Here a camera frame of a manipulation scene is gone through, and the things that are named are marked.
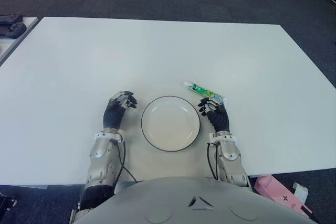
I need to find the pink cardboard box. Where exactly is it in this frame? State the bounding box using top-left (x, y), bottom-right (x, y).
top-left (254, 175), bottom-right (313, 218)

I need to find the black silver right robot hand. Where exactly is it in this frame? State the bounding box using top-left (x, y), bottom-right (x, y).
top-left (197, 97), bottom-right (230, 133)

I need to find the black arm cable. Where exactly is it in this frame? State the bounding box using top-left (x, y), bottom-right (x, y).
top-left (112, 140), bottom-right (139, 184)
top-left (207, 142), bottom-right (218, 180)

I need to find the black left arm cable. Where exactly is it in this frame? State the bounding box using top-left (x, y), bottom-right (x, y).
top-left (112, 140), bottom-right (139, 184)

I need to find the grey robot torso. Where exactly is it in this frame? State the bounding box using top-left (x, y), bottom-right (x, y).
top-left (75, 176), bottom-right (320, 224)

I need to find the white side table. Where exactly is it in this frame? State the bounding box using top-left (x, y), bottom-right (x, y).
top-left (0, 17), bottom-right (39, 63)

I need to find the black wheeled base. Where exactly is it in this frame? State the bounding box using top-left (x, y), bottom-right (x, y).
top-left (0, 192), bottom-right (18, 211)

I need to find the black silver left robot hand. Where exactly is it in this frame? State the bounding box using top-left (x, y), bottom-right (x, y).
top-left (102, 90), bottom-right (138, 132)

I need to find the white plate with black rim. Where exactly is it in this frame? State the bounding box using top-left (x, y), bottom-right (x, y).
top-left (141, 95), bottom-right (202, 153)

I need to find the black game controller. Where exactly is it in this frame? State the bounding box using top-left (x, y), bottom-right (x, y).
top-left (0, 22), bottom-right (27, 38)
top-left (0, 13), bottom-right (23, 24)

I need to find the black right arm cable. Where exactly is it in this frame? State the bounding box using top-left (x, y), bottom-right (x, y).
top-left (207, 142), bottom-right (218, 180)

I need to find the green white toothpaste tube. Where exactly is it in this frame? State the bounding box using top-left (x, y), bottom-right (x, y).
top-left (183, 80), bottom-right (227, 104)

